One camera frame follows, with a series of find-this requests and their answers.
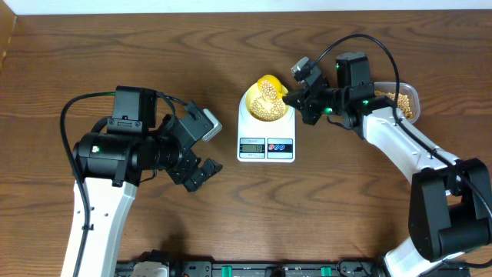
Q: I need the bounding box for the yellow measuring scoop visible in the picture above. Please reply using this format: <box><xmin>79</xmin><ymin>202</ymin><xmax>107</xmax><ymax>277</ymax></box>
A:
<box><xmin>257</xmin><ymin>75</ymin><xmax>288</xmax><ymax>100</ymax></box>

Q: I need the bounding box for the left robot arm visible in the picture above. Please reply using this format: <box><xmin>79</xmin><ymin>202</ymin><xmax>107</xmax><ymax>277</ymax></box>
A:
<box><xmin>59</xmin><ymin>86</ymin><xmax>223</xmax><ymax>276</ymax></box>

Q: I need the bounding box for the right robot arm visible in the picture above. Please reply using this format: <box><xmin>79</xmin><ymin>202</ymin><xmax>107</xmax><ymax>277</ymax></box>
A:
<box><xmin>283</xmin><ymin>52</ymin><xmax>491</xmax><ymax>276</ymax></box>

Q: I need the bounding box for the yellow bowl on scale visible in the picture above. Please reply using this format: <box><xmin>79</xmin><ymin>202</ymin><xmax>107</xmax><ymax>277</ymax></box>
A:
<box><xmin>245</xmin><ymin>82</ymin><xmax>289</xmax><ymax>122</ymax></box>

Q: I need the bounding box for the white digital kitchen scale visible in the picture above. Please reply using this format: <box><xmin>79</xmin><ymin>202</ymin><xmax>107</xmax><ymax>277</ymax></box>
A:
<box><xmin>237</xmin><ymin>88</ymin><xmax>296</xmax><ymax>163</ymax></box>

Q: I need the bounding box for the clear plastic soybean container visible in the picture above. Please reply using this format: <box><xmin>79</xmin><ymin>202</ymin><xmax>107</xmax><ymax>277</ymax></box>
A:
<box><xmin>374</xmin><ymin>82</ymin><xmax>421</xmax><ymax>123</ymax></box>

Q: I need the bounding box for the black left camera cable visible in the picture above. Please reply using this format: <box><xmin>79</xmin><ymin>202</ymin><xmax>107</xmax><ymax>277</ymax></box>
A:
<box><xmin>59</xmin><ymin>91</ymin><xmax>189</xmax><ymax>277</ymax></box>

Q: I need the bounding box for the black camera cable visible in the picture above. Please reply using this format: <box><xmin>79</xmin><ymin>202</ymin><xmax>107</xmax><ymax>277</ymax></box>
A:
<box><xmin>307</xmin><ymin>33</ymin><xmax>492</xmax><ymax>220</ymax></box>
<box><xmin>59</xmin><ymin>91</ymin><xmax>189</xmax><ymax>277</ymax></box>

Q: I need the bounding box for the black right camera cable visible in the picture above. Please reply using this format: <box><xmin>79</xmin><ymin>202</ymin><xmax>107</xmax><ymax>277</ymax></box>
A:
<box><xmin>307</xmin><ymin>33</ymin><xmax>492</xmax><ymax>220</ymax></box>

